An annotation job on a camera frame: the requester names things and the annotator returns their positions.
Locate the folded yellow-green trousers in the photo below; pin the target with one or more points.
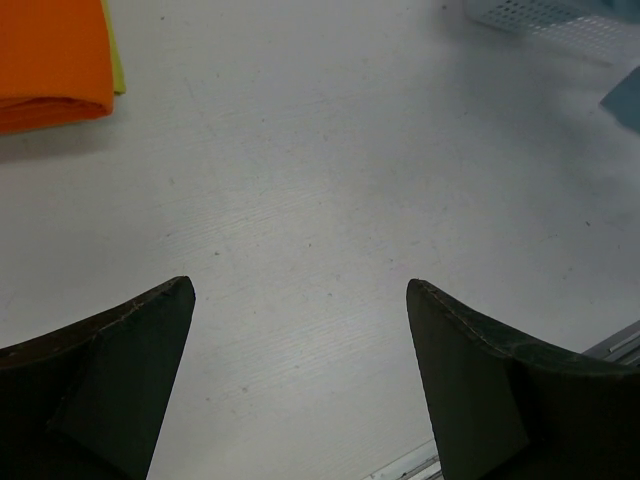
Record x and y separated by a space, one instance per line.
119 83

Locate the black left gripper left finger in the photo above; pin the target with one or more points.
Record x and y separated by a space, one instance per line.
88 401

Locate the white perforated plastic basket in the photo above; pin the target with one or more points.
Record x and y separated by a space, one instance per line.
602 30

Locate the folded orange trousers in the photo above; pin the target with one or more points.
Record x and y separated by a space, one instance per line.
58 63

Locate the light blue trousers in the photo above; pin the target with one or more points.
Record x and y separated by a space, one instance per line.
623 102

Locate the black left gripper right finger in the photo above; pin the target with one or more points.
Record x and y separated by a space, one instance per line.
445 379

